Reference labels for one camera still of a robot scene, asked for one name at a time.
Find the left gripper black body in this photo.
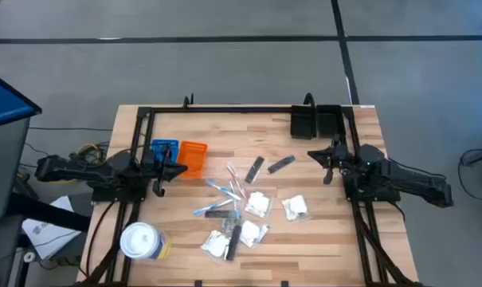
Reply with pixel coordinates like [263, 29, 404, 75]
[141, 147, 174, 185]

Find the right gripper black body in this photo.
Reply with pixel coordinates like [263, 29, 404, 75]
[327, 134, 351, 173]

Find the orange plastic basket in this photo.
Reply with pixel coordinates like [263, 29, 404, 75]
[175, 140, 209, 180]

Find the blue plastic basket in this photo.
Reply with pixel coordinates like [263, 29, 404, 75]
[150, 138, 181, 165]

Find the black plastic bin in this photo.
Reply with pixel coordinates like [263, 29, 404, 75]
[315, 104, 347, 140]
[290, 104, 318, 140]

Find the white-lidded wipes canister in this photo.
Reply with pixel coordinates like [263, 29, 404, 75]
[119, 221, 173, 261]

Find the black stand bar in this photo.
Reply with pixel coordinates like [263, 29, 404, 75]
[5, 193, 92, 233]

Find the white paper sheet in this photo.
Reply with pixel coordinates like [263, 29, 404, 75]
[21, 195, 83, 261]

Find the blue monitor screen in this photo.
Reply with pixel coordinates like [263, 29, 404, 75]
[0, 67, 43, 131]

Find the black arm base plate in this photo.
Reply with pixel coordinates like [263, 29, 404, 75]
[90, 181, 149, 203]
[343, 175, 402, 203]

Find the yellow cable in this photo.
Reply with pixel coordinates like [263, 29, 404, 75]
[27, 142, 106, 185]

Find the black floor cable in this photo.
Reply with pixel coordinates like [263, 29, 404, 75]
[28, 126, 114, 132]
[457, 147, 482, 202]

